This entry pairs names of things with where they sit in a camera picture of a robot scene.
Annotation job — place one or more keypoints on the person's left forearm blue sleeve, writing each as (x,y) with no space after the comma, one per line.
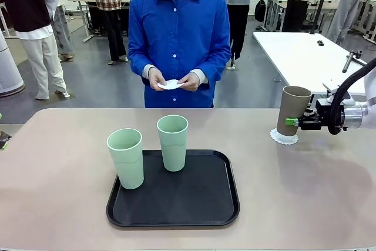
(217,67)

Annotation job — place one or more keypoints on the white side table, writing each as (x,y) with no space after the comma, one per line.
(299,60)

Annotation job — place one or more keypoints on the black hanging bag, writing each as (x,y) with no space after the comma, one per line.
(260,11)

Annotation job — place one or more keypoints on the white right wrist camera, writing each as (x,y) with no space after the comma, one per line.
(349,101)

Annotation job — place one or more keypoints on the brown plastic cup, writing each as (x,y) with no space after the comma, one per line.
(290,104)

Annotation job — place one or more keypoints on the small black object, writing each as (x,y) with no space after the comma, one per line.
(320,43)

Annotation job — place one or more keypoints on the person's right forearm blue sleeve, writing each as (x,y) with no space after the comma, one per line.
(138,64)

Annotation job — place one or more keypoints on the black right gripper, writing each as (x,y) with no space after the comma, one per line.
(321,118)

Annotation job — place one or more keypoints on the white cylindrical air purifier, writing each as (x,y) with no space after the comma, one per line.
(8,71)

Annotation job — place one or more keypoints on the black tripod stand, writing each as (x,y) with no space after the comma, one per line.
(321,1)

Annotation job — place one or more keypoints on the black plastic serving tray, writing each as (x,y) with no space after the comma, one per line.
(182,198)

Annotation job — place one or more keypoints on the black metal rod with clamp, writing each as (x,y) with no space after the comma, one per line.
(348,63)

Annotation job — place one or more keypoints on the light green plastic cup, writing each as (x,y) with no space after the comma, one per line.
(127,163)
(173,151)

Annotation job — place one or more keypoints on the person's left hand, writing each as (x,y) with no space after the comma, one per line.
(192,83)

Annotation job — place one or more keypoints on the person's right hand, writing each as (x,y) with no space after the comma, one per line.
(156,77)

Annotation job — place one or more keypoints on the person in blue shirt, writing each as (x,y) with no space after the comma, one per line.
(179,27)

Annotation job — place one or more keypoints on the dark object beside table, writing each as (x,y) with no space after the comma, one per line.
(4,137)

